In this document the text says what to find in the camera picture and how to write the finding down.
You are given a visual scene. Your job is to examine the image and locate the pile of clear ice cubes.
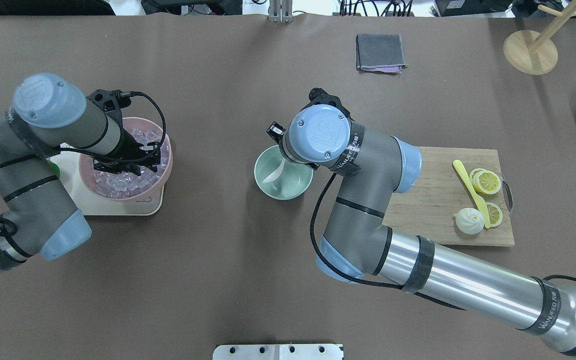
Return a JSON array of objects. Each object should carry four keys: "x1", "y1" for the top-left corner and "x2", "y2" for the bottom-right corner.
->
[{"x1": 92, "y1": 127, "x2": 170, "y2": 197}]

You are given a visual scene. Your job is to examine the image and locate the aluminium frame post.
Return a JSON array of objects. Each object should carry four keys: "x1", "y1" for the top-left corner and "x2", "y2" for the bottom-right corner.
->
[{"x1": 267, "y1": 0, "x2": 294, "y2": 24}]

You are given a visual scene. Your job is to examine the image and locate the white steamed bun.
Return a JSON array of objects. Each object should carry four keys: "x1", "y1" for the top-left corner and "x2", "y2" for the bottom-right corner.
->
[{"x1": 454, "y1": 207, "x2": 485, "y2": 235}]

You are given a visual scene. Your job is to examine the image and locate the wooden mug tree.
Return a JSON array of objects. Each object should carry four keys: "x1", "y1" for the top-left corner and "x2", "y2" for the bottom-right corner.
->
[{"x1": 502, "y1": 0, "x2": 576, "y2": 76}]

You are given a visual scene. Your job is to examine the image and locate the yellow plastic spoon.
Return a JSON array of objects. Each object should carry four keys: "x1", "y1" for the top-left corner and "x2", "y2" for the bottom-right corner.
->
[{"x1": 452, "y1": 159, "x2": 491, "y2": 229}]

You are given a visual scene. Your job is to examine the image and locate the grey folded cloth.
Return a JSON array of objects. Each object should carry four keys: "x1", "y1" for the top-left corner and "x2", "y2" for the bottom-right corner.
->
[{"x1": 355, "y1": 33, "x2": 409, "y2": 75}]

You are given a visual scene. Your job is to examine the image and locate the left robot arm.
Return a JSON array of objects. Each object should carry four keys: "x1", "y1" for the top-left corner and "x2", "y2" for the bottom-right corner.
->
[{"x1": 0, "y1": 72, "x2": 163, "y2": 273}]

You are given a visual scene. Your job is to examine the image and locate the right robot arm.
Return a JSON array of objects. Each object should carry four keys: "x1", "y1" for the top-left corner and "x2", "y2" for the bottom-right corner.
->
[{"x1": 267, "y1": 88, "x2": 576, "y2": 358}]

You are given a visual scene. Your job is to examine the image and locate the cream rabbit tray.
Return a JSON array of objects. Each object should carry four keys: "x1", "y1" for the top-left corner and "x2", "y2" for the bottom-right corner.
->
[{"x1": 49, "y1": 152, "x2": 172, "y2": 216}]

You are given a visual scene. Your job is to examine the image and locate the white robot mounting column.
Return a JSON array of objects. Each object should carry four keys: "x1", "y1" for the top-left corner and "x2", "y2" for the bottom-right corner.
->
[{"x1": 212, "y1": 342, "x2": 345, "y2": 360}]

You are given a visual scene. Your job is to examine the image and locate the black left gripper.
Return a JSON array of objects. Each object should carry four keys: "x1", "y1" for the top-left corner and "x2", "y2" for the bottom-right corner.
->
[{"x1": 86, "y1": 89, "x2": 162, "y2": 176}]

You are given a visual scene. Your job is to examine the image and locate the white ceramic spoon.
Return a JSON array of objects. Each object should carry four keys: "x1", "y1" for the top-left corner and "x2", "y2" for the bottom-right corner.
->
[{"x1": 262, "y1": 158, "x2": 287, "y2": 183}]

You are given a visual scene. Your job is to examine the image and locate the green toy pepper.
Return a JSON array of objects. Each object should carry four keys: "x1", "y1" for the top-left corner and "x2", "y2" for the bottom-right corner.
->
[{"x1": 46, "y1": 159, "x2": 61, "y2": 180}]

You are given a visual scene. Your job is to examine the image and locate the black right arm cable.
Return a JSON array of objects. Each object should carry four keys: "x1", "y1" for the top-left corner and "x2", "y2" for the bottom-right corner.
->
[{"x1": 309, "y1": 172, "x2": 469, "y2": 311}]

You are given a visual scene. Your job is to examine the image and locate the lemon slice back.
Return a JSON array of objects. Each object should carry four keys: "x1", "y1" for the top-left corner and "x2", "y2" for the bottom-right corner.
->
[{"x1": 486, "y1": 202, "x2": 504, "y2": 229}]

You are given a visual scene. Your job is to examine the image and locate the wooden cutting board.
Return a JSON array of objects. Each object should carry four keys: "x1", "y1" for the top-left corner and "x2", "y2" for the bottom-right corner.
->
[{"x1": 382, "y1": 146, "x2": 515, "y2": 247}]

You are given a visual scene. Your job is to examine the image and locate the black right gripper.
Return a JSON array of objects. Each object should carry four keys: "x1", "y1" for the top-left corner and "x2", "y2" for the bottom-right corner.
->
[{"x1": 266, "y1": 88, "x2": 351, "y2": 143}]

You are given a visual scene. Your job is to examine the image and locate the mint green bowl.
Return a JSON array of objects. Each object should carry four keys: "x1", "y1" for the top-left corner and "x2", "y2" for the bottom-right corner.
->
[{"x1": 253, "y1": 145, "x2": 314, "y2": 200}]

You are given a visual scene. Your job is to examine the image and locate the pink bowl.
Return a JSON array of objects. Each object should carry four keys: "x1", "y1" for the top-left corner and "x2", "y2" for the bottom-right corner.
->
[{"x1": 78, "y1": 117, "x2": 173, "y2": 201}]

